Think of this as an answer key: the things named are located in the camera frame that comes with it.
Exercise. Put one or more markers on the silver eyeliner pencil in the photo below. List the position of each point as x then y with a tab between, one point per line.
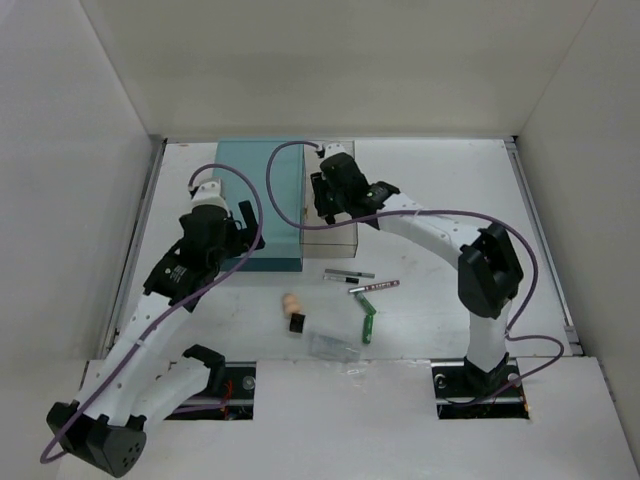
348	273

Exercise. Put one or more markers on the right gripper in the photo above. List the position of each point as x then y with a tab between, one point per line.
320	185

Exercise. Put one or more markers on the green tube upper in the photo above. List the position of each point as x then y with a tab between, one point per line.
367	307

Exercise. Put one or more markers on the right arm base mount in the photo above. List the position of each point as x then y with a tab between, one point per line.
464	392

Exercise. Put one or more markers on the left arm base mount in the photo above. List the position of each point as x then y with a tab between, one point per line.
232	400

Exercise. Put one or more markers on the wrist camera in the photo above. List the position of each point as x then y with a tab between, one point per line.
209	192
332	150

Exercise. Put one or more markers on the clear acrylic drawer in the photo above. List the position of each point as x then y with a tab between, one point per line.
334	243

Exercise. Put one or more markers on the green tube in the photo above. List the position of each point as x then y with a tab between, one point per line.
367	307
367	329

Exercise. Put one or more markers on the red lip pencil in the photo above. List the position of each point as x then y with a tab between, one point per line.
374	287

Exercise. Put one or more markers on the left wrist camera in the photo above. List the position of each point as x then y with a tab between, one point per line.
209	192

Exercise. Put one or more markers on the small black jar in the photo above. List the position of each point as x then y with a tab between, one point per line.
296	323

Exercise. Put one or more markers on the clear plastic tube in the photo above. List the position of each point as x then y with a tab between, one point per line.
333	349

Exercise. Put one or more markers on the green tube lower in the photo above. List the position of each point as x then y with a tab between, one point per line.
367	329

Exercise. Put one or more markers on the beige makeup sponge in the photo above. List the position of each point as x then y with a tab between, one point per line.
291	305

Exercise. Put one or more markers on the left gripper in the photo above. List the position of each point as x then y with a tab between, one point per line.
235	230

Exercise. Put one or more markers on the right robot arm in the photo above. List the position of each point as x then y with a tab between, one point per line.
488	270

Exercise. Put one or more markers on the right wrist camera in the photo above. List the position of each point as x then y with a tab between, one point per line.
332	150

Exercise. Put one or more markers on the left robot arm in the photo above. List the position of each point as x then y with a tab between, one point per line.
106	424

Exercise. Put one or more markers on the aluminium rail right edge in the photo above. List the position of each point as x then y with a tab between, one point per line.
546	261

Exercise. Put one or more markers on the black silver pencil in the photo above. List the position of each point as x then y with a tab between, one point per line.
341	279

